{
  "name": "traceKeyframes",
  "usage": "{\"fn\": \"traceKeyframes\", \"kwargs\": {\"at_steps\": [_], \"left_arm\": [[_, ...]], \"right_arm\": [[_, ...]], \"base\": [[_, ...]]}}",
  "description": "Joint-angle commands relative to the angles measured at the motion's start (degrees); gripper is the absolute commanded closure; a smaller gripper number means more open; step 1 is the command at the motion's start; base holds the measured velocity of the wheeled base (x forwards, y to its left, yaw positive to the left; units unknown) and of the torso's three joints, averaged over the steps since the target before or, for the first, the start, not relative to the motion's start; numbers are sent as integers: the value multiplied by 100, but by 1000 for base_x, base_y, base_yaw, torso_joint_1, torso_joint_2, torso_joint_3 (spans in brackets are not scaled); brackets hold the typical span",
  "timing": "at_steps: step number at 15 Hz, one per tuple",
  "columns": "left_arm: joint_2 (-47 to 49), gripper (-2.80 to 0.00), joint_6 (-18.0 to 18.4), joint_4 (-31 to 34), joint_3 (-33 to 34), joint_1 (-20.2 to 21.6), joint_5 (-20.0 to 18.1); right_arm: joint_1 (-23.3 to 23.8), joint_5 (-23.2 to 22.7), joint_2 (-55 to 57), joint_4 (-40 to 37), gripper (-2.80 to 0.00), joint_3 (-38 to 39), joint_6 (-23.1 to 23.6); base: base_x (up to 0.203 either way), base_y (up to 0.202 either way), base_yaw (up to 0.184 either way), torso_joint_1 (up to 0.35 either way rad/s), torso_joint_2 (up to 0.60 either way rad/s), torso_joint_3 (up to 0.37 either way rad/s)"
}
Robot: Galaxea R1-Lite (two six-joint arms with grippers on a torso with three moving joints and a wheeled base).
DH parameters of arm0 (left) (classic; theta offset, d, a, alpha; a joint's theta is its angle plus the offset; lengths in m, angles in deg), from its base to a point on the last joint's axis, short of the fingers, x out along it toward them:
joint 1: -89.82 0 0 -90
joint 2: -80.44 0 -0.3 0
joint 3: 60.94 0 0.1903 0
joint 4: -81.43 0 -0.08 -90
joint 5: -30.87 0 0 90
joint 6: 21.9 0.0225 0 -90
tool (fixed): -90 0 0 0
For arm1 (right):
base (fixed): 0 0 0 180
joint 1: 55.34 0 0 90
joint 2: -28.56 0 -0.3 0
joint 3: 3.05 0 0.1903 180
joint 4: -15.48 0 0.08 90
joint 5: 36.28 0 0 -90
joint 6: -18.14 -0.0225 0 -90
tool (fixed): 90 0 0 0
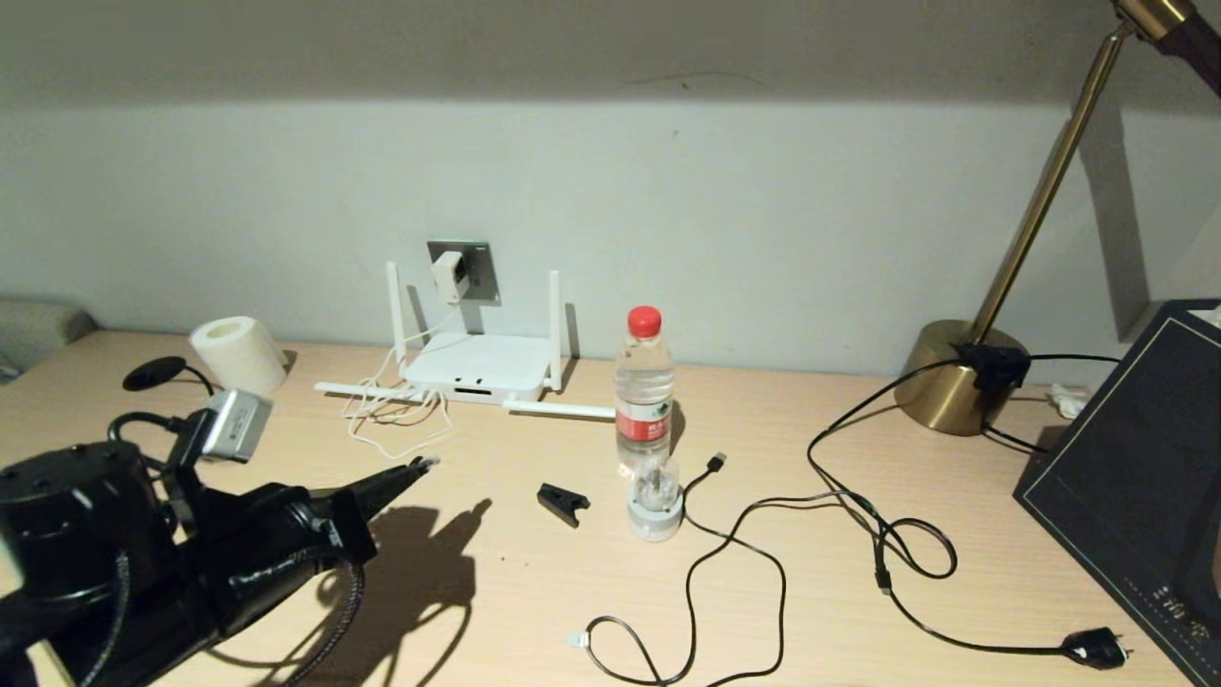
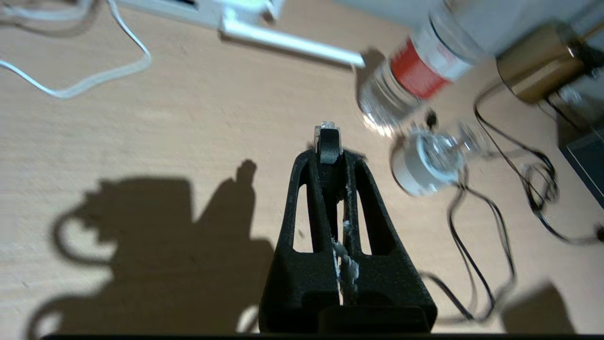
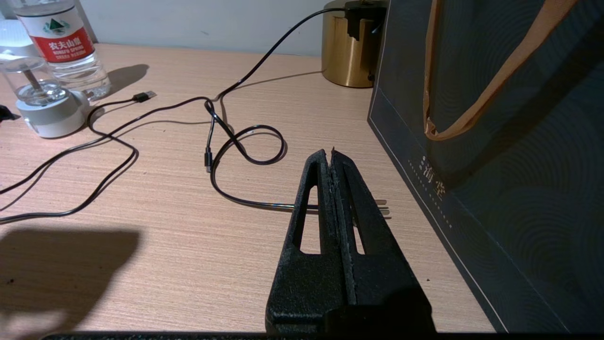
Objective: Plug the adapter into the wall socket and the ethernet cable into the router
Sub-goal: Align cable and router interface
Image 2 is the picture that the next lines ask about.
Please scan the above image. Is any dark box with gold trim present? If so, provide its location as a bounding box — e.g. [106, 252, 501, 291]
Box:
[559, 131, 604, 209]

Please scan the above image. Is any black lamp power cord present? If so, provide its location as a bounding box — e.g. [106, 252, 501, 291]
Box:
[473, 83, 604, 247]

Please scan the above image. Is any black plug adapter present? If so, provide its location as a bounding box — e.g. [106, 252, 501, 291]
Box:
[573, 40, 604, 76]

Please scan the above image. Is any gold desk lamp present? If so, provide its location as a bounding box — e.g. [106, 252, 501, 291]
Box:
[495, 19, 604, 105]

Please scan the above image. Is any black USB charging cable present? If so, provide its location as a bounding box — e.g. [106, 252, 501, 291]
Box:
[420, 109, 518, 324]

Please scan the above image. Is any white router with antennas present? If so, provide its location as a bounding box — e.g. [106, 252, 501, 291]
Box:
[118, 0, 367, 68]

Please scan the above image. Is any red-capped clear water bottle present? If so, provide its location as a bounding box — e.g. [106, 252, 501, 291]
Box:
[356, 0, 502, 138]

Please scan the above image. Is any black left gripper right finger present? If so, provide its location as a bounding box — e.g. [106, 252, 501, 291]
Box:
[321, 150, 437, 333]

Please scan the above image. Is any thin white adapter cable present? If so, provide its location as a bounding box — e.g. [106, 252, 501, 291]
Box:
[0, 0, 152, 100]

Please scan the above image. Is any glass bulb on white base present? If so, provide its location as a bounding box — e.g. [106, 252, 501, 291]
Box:
[390, 120, 487, 197]

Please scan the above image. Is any black ethernet cable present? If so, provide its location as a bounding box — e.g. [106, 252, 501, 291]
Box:
[314, 121, 344, 199]

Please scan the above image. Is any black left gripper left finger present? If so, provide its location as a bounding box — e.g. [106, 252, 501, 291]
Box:
[259, 150, 343, 333]

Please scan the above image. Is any black white-tipped thin cable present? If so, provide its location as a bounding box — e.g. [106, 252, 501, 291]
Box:
[418, 182, 560, 324]

